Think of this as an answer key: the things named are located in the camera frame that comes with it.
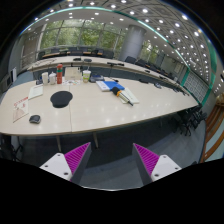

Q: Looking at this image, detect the green and white drink cup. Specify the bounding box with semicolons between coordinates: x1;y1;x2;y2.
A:
83;70;91;83

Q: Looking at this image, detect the black computer mouse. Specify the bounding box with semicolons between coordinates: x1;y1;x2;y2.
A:
29;115;41;124

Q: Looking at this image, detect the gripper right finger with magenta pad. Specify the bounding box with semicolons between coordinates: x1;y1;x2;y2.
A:
132;143;181;185

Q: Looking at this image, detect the red and white leaflet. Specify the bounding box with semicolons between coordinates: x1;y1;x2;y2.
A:
13;97;28;122

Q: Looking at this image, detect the dark flat pouch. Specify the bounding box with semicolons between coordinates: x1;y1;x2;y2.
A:
89;75;105;83

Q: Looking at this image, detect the black office chair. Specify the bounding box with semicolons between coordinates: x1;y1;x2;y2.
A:
175;104;207;135

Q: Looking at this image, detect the grey round column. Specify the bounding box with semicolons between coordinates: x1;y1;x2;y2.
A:
119;25;146;61

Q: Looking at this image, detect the blue notebook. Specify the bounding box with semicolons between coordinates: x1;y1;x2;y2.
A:
103;81;125;90

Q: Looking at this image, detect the white paper sheet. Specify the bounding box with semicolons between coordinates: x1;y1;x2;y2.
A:
28;85;43;99

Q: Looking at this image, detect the black round mouse pad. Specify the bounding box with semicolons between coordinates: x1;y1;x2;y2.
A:
50;91;73;108

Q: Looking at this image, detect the beige desk calendar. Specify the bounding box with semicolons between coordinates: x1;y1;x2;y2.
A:
65;67;82;80

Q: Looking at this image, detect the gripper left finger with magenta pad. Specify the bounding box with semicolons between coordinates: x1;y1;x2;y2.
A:
41;142;91;184

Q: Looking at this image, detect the red thermos bottle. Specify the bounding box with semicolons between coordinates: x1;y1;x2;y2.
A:
57;64;63;84

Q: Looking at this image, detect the white lidded cup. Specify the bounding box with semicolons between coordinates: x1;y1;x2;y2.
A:
49;72;56;85

